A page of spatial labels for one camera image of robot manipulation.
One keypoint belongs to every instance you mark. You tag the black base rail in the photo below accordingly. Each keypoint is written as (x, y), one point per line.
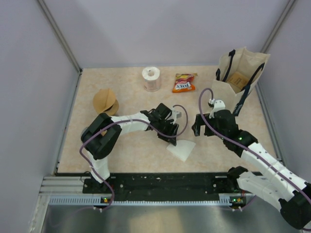
(164, 186)

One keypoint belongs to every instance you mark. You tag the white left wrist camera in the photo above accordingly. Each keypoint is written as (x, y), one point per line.
(174, 116)

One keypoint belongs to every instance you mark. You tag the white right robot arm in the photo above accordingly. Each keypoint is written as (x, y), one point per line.
(278, 186)

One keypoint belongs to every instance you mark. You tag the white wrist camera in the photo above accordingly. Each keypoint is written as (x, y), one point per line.
(174, 116)
(216, 106)

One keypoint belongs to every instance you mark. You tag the grey slotted cable duct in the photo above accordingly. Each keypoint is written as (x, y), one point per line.
(222, 200)

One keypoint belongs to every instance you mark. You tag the cream canvas tote bag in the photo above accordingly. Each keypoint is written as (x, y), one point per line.
(250, 64)

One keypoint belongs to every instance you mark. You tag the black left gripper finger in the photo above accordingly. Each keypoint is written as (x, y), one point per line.
(171, 141)
(172, 130)

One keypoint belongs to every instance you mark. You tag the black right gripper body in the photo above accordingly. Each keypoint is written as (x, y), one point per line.
(213, 123)

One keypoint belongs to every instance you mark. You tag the white toilet paper roll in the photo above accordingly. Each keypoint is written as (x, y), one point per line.
(152, 79)

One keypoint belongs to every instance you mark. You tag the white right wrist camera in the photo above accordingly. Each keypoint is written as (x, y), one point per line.
(216, 106)

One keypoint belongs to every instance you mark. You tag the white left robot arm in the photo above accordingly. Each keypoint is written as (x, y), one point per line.
(100, 137)

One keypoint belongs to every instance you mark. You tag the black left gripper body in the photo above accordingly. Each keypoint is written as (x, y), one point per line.
(164, 126)

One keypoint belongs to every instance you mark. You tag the brown paper coffee filter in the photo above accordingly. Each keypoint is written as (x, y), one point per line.
(103, 100)

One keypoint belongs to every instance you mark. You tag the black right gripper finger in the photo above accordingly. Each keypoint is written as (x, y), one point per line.
(196, 128)
(202, 118)

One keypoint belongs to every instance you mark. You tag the brown box in bag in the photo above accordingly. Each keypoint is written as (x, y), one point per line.
(237, 81)

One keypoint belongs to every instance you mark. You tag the orange snack bag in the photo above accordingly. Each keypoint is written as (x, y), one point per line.
(184, 82)

